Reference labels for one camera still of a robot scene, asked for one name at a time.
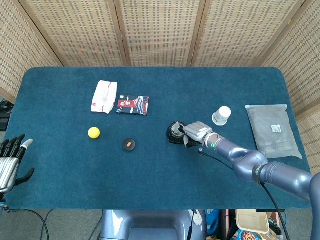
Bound dark box with red print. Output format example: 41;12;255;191
116;94;150;117

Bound white tissue pack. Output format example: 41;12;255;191
90;79;119;115

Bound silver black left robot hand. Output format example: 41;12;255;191
0;134;36;194

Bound beige takeaway container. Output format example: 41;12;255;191
235;209;270;235

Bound grey zip bag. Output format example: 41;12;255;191
244;104;304;160

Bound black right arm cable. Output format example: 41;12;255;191
198;147;291;240

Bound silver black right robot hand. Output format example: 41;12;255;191
183;121;214;149

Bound white paper cup floral print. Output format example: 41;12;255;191
211;105;232;126

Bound black teapot lid orange knob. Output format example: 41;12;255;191
121;138;137;152

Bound black teapot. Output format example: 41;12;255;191
166;121;191;145

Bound yellow ball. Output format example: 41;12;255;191
87;126;101;140

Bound blue snack food package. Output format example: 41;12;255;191
231;228;266;240

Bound blue felt table cover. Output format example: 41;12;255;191
3;66;317;210

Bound woven rattan folding screen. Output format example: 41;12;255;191
0;0;320;176

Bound grey-blue robot torso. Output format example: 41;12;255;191
99;209;208;240

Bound black floor cable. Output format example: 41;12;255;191
0;206;50;240

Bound black equipment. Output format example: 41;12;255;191
0;99;13;131

